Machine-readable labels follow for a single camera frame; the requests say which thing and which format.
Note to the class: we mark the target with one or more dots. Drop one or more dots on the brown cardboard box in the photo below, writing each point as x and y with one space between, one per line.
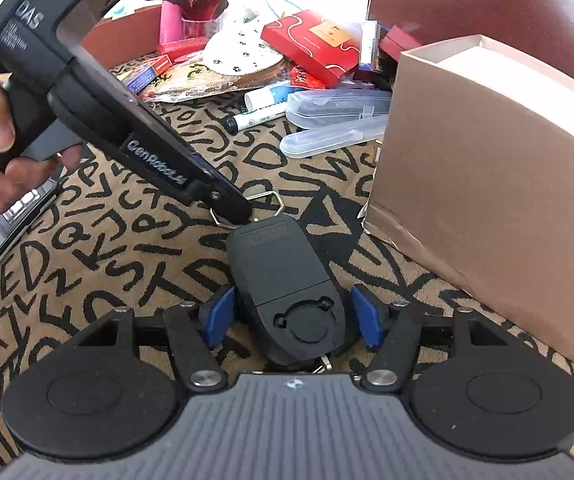
467 185

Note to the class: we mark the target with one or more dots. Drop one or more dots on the red candy packet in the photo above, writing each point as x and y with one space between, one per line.
304 77

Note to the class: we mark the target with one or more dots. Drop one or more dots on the red box with wavy lines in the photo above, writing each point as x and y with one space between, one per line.
312 35

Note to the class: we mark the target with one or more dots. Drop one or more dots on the white green marker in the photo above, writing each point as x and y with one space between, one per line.
254 117

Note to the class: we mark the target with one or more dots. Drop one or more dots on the dark red plant in cup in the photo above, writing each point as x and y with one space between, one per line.
199 5

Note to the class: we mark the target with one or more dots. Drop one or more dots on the red flat box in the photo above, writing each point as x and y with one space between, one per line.
182 50

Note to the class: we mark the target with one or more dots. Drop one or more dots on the white tube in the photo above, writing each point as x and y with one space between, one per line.
262 97

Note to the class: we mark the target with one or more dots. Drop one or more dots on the brown low side panel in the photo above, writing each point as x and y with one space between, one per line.
117 30

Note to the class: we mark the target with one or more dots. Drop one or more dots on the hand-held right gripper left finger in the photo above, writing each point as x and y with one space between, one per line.
219 317

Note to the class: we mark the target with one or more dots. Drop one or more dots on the dark red small box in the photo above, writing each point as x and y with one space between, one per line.
397 40

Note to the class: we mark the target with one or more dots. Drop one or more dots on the blue red packet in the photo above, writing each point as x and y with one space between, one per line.
147 74

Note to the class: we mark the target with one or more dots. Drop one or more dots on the clear plastic case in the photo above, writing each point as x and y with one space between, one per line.
337 105
327 137

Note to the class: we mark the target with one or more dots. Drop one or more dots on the blue and white small box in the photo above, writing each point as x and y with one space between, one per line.
372 45

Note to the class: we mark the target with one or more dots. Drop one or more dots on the black scale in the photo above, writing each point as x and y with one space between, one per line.
287 280

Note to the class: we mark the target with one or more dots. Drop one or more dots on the tan letter print blanket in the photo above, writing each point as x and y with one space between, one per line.
117 240

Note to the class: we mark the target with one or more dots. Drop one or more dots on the white dotted shoe insole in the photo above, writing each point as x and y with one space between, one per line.
237 50

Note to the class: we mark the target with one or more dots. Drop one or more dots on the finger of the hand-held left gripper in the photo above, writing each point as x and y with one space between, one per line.
232 210

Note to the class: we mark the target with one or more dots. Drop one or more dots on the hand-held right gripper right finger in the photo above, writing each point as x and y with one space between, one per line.
369 322

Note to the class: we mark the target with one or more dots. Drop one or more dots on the pink bottle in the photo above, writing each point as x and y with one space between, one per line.
171 15

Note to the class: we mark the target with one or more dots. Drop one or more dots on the tan printed flat packet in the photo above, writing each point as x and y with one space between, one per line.
192 82

